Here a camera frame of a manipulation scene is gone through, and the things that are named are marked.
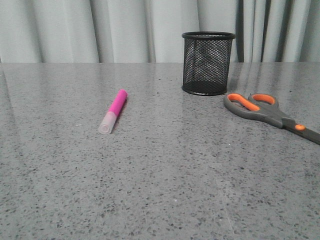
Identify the pink highlighter pen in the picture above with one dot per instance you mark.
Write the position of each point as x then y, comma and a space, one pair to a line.
113, 112

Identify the grey orange scissors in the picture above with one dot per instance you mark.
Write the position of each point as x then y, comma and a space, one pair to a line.
265, 108

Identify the black mesh pen cup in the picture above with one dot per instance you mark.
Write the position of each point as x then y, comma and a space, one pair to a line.
206, 62

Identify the grey curtain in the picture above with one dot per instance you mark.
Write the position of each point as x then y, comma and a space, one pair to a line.
138, 31

